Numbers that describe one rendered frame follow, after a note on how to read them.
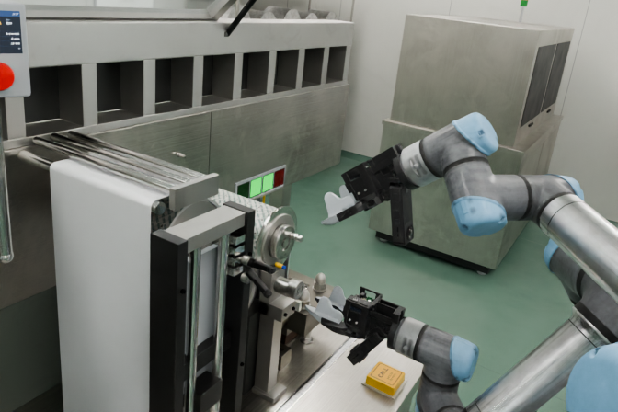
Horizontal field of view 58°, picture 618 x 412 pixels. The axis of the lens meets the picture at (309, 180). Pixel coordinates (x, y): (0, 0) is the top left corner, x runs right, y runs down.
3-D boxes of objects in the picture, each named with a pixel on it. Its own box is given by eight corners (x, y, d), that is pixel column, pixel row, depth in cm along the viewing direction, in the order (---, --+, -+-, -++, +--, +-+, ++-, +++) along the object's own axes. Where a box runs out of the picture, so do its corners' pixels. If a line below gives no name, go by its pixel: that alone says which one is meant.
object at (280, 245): (271, 246, 111) (291, 218, 114) (264, 243, 112) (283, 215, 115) (280, 267, 116) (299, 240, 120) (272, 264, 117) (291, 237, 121)
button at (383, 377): (392, 397, 126) (394, 388, 125) (364, 383, 129) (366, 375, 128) (404, 381, 131) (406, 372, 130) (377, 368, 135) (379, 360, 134)
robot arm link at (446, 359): (463, 395, 104) (472, 357, 101) (408, 371, 109) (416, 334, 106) (474, 373, 110) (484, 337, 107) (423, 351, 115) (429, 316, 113)
